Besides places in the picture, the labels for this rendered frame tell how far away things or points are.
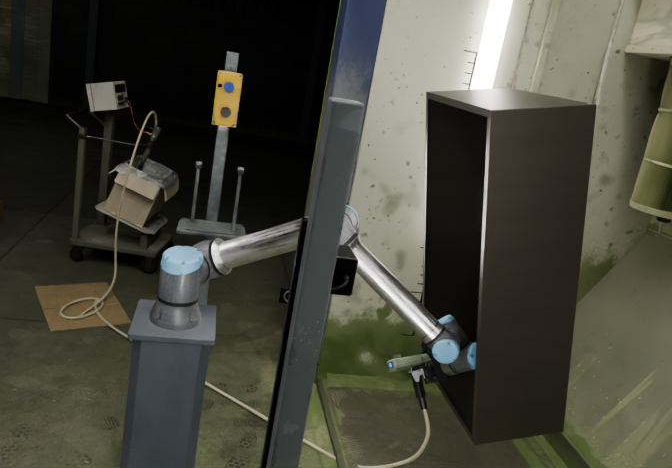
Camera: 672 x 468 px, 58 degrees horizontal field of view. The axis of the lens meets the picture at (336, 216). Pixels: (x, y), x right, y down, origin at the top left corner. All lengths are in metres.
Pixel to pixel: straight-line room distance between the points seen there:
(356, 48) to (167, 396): 1.70
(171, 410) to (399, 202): 1.45
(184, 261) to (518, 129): 1.24
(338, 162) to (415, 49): 2.07
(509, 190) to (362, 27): 1.24
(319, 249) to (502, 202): 1.10
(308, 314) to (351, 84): 2.00
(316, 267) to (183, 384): 1.48
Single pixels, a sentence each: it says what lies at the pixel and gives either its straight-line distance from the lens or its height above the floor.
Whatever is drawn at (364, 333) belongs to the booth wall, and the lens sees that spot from 3.27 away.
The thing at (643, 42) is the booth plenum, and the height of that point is 2.03.
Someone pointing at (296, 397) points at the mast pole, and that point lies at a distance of 1.07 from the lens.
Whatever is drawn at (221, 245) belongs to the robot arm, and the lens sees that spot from 2.40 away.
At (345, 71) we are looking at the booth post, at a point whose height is 1.65.
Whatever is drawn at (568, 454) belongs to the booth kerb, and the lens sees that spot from 3.23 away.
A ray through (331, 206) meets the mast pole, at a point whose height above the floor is 1.48.
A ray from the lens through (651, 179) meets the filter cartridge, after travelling 3.21.
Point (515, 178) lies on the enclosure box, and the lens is 1.97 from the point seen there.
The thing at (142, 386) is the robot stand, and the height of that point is 0.43.
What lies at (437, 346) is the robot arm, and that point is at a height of 0.82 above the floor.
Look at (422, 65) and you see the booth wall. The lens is 2.97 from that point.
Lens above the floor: 1.70
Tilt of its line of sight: 14 degrees down
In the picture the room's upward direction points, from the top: 10 degrees clockwise
